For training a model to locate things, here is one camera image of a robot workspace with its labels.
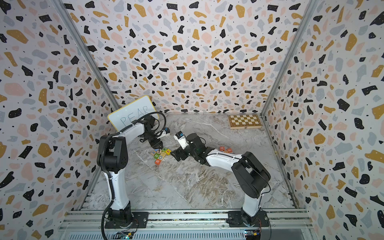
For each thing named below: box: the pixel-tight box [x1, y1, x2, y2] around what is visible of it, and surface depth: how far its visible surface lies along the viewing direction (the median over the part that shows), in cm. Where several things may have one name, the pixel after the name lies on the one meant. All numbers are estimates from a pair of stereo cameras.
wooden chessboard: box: [227, 114, 262, 130], surface depth 115 cm
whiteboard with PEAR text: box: [107, 95, 159, 132], surface depth 103 cm
